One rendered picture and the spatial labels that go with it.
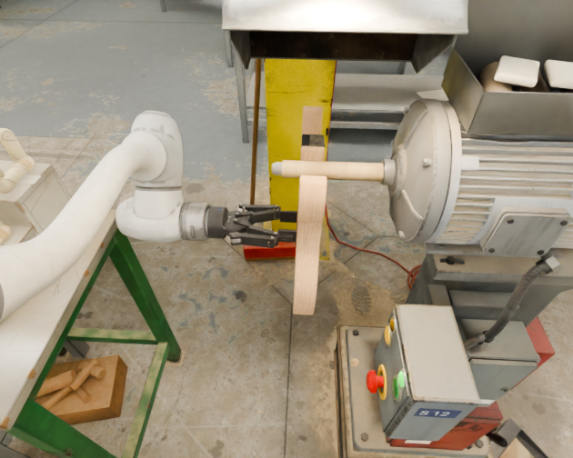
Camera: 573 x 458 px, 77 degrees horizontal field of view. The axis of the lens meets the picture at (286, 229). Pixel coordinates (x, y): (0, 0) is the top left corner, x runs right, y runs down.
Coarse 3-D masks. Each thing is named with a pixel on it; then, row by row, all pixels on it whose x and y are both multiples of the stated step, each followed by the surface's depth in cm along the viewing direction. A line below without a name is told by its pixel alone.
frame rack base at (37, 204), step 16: (0, 160) 93; (48, 176) 91; (16, 192) 84; (32, 192) 86; (48, 192) 91; (64, 192) 97; (0, 208) 84; (16, 208) 83; (32, 208) 87; (48, 208) 92; (16, 224) 88; (32, 224) 87; (48, 224) 92
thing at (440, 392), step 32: (416, 320) 59; (448, 320) 59; (384, 352) 66; (416, 352) 55; (448, 352) 55; (384, 384) 64; (416, 384) 52; (448, 384) 52; (384, 416) 64; (416, 416) 55; (448, 416) 54
